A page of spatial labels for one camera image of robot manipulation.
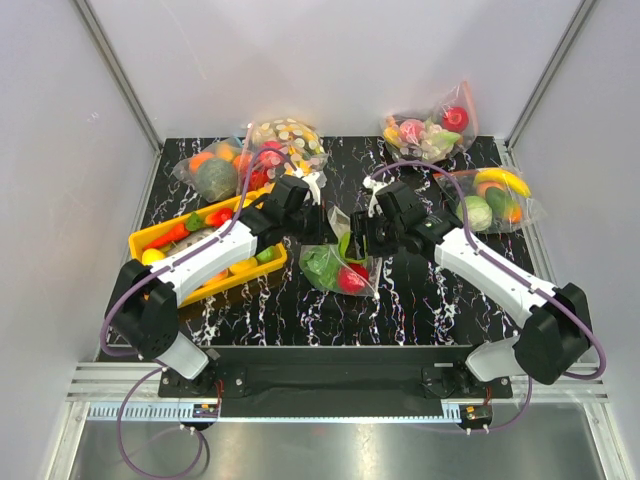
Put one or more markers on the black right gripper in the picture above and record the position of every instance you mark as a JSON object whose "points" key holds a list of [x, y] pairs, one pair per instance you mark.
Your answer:
{"points": [[355, 247]]}

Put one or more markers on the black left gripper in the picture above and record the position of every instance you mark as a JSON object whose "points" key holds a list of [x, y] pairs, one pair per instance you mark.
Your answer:
{"points": [[323, 233]]}

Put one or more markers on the green fake apple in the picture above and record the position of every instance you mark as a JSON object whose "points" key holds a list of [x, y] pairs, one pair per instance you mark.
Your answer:
{"points": [[346, 246]]}

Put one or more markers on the clear zip top bag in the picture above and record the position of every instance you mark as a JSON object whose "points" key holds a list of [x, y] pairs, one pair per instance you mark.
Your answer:
{"points": [[341, 224]]}

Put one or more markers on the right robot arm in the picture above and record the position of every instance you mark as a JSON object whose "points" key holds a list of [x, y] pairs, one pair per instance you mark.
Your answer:
{"points": [[554, 322]]}

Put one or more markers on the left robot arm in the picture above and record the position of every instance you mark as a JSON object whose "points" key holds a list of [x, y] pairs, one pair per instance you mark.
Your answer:
{"points": [[143, 308]]}

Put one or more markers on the green fake lettuce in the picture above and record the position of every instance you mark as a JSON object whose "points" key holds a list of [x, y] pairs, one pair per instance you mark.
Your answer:
{"points": [[321, 265]]}

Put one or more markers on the green fake bitter gourd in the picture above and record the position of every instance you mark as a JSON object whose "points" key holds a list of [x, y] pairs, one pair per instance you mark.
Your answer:
{"points": [[267, 255]]}

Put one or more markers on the yellow fake pear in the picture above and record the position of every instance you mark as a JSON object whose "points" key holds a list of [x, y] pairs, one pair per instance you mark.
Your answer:
{"points": [[243, 267]]}

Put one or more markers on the polka dot zip bag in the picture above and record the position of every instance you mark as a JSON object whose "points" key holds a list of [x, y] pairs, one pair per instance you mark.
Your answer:
{"points": [[277, 147]]}

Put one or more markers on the pink yellow fake peach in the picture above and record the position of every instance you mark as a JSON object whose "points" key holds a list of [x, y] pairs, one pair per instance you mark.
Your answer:
{"points": [[221, 276]]}

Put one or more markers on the red wax apple fake fruit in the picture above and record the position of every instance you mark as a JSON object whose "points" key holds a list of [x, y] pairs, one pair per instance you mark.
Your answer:
{"points": [[218, 218]]}

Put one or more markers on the far right dotted bag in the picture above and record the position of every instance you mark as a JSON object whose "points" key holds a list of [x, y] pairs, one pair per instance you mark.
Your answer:
{"points": [[416, 139]]}

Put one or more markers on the clear bag with melon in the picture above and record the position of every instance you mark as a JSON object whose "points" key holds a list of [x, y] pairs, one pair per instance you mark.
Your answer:
{"points": [[211, 172]]}

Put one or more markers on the grey fake fish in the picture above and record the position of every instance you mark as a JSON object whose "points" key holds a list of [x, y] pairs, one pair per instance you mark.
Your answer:
{"points": [[192, 239]]}

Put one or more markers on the orange fake carrot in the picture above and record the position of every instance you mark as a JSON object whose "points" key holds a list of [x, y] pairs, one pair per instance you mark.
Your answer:
{"points": [[177, 233]]}

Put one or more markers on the right bag with banana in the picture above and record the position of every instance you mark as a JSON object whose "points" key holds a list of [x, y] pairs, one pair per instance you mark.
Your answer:
{"points": [[498, 200]]}

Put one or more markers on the clear bag with red fruit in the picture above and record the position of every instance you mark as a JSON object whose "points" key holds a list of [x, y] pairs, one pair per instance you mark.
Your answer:
{"points": [[456, 113]]}

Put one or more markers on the yellow fake mango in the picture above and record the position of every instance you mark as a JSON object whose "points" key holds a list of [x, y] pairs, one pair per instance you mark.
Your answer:
{"points": [[151, 256]]}

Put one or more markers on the yellow plastic tray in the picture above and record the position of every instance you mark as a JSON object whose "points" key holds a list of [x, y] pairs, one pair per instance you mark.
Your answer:
{"points": [[150, 240]]}

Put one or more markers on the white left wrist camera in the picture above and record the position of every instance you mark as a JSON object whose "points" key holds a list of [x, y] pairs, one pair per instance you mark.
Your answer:
{"points": [[315, 182]]}

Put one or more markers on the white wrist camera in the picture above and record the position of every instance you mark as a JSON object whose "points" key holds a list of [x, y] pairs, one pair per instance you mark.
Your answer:
{"points": [[373, 187], [315, 182]]}

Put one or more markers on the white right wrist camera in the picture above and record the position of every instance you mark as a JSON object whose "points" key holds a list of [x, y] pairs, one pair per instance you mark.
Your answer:
{"points": [[373, 187]]}

